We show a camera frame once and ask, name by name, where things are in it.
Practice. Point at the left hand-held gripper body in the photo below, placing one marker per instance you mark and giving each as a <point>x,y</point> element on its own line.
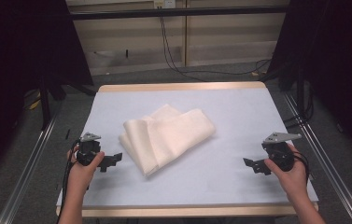
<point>87,152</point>

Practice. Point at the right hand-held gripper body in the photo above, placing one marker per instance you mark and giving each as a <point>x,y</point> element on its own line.
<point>278,154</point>

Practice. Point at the white mesh laundry bag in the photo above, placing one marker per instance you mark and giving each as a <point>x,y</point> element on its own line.
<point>164,137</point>

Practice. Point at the person's left hand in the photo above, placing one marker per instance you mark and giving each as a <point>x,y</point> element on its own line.
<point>81,177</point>

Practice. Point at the person's right hand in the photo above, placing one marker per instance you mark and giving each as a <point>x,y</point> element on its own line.
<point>293,180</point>

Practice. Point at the pale blue table mat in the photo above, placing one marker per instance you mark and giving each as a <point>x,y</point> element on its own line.
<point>232,171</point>

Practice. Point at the black metal stand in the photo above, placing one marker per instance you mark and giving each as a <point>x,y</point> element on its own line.
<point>44,102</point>
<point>301,93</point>

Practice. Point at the yellow floor tape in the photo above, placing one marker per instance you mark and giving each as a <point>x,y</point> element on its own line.
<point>35,104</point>

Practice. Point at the wooden table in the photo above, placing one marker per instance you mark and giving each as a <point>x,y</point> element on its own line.
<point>183,86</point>

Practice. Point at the black curtain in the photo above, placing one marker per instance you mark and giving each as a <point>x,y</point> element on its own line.
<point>24,62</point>
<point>335,62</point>

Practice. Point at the black horizontal metal bar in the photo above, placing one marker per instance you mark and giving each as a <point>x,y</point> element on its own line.
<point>180,12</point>

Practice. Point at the aluminium floor rail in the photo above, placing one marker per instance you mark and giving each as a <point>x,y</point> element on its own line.
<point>323,155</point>
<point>24,174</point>

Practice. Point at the white wall outlet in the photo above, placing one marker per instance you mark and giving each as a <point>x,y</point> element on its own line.
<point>164,3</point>

